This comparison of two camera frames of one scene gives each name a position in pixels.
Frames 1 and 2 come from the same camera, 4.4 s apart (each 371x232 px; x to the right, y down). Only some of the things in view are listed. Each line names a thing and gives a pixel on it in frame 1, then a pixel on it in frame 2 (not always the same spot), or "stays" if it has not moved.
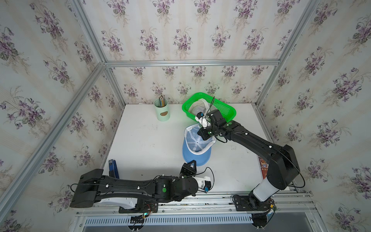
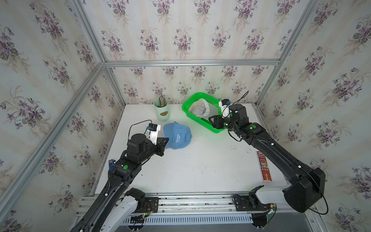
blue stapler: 113,171 stays
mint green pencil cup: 162,109 stays
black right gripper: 201,134 → 217,120
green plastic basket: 227,111 stays
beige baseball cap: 199,105 stays
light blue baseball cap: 194,148 → 179,136
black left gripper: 188,169 → 160,149
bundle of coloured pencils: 162,100 stays
